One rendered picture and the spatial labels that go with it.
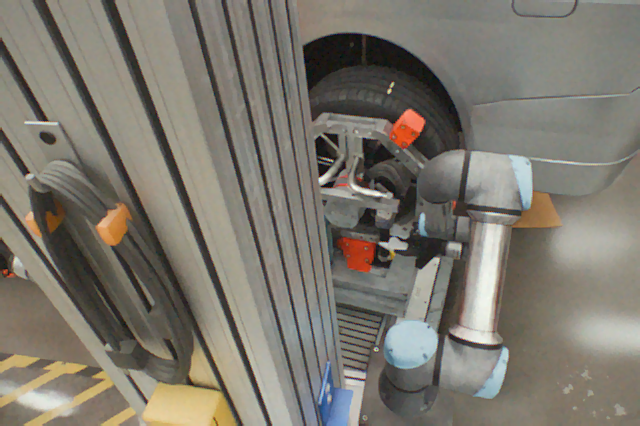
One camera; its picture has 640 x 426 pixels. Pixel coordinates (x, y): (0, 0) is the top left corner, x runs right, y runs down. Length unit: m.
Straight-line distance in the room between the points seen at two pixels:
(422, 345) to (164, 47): 0.95
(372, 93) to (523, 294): 1.37
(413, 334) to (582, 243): 1.90
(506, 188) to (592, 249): 1.86
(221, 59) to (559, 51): 1.43
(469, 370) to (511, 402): 1.17
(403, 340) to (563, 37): 1.02
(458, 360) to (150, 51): 0.97
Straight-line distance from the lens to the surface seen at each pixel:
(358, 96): 1.71
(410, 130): 1.61
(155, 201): 0.42
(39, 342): 2.93
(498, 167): 1.13
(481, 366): 1.17
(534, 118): 1.84
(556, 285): 2.73
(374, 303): 2.34
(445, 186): 1.13
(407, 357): 1.15
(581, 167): 1.96
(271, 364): 0.58
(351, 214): 1.70
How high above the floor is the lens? 2.03
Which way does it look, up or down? 43 degrees down
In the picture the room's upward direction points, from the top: 7 degrees counter-clockwise
